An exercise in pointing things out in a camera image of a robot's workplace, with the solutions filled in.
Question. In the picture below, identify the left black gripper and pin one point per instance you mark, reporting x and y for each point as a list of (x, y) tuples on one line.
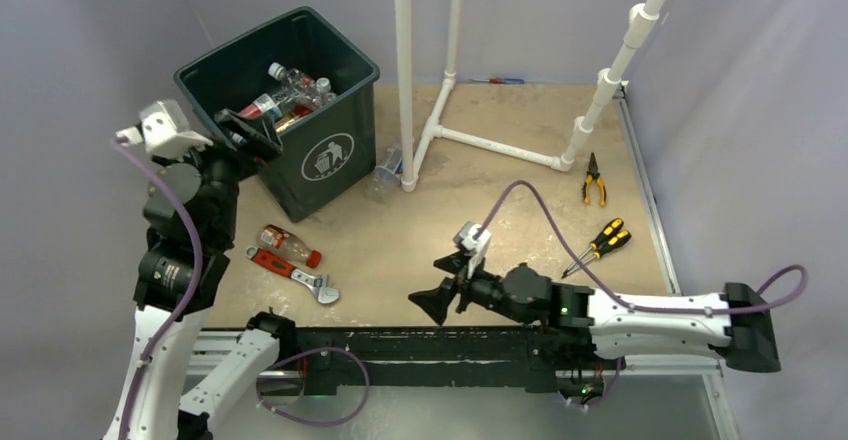
[(265, 143)]

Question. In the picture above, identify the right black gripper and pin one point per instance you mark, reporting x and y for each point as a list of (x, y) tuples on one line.
[(437, 301)]

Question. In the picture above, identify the red label water bottle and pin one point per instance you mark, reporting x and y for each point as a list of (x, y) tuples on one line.
[(266, 105)]

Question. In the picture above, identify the yellow red tea bottle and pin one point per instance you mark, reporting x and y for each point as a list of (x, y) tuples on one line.
[(291, 118)]

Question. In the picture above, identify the crushed clear bottle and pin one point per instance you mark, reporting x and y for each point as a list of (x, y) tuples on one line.
[(298, 86)]

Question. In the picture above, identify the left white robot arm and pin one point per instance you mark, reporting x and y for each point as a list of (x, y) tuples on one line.
[(191, 211)]

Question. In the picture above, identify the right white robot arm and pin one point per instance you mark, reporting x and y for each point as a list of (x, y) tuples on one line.
[(733, 325)]

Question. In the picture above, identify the dark green trash bin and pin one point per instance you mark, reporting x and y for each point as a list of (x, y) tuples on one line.
[(324, 153)]

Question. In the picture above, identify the clear bottle near bin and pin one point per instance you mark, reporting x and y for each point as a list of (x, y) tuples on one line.
[(387, 172)]

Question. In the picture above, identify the red cap tea bottle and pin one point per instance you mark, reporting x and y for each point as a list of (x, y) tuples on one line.
[(288, 246)]

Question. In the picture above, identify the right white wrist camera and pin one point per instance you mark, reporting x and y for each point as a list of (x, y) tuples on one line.
[(473, 240)]

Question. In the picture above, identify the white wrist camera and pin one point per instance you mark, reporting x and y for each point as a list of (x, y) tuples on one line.
[(164, 131), (473, 240)]

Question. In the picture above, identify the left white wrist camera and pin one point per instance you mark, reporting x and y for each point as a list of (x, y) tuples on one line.
[(164, 131)]

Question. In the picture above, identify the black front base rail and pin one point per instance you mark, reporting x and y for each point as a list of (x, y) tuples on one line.
[(464, 356)]

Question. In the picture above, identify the red handle adjustable wrench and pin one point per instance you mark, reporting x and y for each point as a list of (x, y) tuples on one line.
[(318, 285)]

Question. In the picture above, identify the white PVC pipe frame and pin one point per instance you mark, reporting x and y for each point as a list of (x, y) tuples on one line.
[(641, 20)]

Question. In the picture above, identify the yellow handle pliers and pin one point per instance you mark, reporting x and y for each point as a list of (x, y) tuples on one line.
[(593, 177)]

